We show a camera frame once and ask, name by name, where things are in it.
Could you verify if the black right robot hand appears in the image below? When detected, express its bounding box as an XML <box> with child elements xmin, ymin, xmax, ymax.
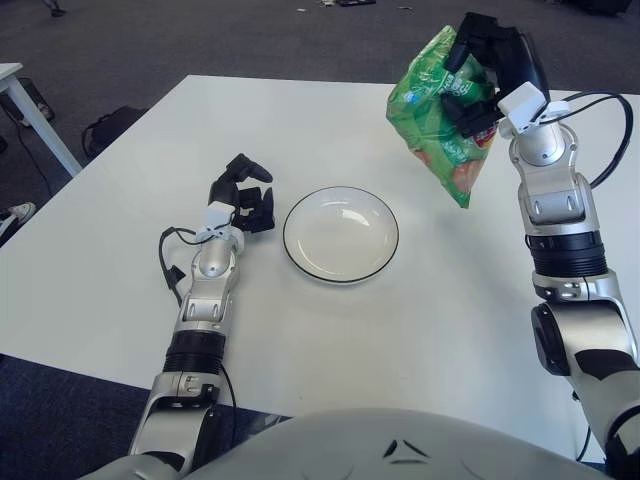
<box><xmin>442</xmin><ymin>12</ymin><xmax>549</xmax><ymax>139</ymax></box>

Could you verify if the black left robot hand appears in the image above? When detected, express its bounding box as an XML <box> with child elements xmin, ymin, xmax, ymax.
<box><xmin>208</xmin><ymin>153</ymin><xmax>276</xmax><ymax>235</ymax></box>

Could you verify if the green potato chips bag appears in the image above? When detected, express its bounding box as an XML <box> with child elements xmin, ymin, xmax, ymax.
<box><xmin>385</xmin><ymin>25</ymin><xmax>501</xmax><ymax>210</ymax></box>

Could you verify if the white plate black rim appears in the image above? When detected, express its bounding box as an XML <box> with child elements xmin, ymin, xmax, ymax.
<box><xmin>282</xmin><ymin>185</ymin><xmax>401</xmax><ymax>287</ymax></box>

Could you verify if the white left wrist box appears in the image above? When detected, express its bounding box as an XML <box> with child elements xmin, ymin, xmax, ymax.
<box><xmin>196</xmin><ymin>202</ymin><xmax>237</xmax><ymax>242</ymax></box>

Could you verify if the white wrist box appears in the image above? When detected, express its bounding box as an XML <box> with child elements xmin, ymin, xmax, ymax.
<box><xmin>196</xmin><ymin>202</ymin><xmax>237</xmax><ymax>242</ymax></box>
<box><xmin>497</xmin><ymin>82</ymin><xmax>571</xmax><ymax>137</ymax></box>

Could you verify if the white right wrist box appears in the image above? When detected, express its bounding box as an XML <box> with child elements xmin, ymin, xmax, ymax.
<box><xmin>497</xmin><ymin>82</ymin><xmax>571</xmax><ymax>137</ymax></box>

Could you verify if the big black box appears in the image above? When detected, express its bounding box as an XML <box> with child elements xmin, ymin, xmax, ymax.
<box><xmin>567</xmin><ymin>0</ymin><xmax>634</xmax><ymax>16</ymax></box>

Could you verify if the black backpack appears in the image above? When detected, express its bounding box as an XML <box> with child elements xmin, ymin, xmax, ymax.
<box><xmin>82</xmin><ymin>106</ymin><xmax>149</xmax><ymax>156</ymax></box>

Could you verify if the white side table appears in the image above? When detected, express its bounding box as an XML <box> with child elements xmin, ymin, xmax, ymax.
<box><xmin>0</xmin><ymin>63</ymin><xmax>84</xmax><ymax>177</ymax></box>

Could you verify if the small dark floor item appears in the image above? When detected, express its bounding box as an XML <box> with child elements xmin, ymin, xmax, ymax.
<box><xmin>19</xmin><ymin>79</ymin><xmax>56</xmax><ymax>121</ymax></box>

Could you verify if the white sneaker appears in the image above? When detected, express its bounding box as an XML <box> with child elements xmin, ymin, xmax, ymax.
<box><xmin>0</xmin><ymin>201</ymin><xmax>37</xmax><ymax>226</ymax></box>

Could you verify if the grey robot torso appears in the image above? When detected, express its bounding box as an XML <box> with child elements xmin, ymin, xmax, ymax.
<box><xmin>97</xmin><ymin>407</ymin><xmax>609</xmax><ymax>480</ymax></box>

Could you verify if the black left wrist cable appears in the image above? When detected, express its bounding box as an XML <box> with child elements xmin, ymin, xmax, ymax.
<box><xmin>158</xmin><ymin>227</ymin><xmax>211</xmax><ymax>307</ymax></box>

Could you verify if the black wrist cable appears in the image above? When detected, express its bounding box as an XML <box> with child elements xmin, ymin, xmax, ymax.
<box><xmin>542</xmin><ymin>91</ymin><xmax>633</xmax><ymax>190</ymax></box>
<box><xmin>158</xmin><ymin>227</ymin><xmax>211</xmax><ymax>307</ymax></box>

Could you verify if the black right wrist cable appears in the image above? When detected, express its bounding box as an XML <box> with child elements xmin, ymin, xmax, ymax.
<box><xmin>542</xmin><ymin>91</ymin><xmax>633</xmax><ymax>190</ymax></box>

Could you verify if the thin black left elbow cable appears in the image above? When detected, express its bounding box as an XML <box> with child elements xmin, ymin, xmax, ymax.
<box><xmin>218</xmin><ymin>367</ymin><xmax>239</xmax><ymax>409</ymax></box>

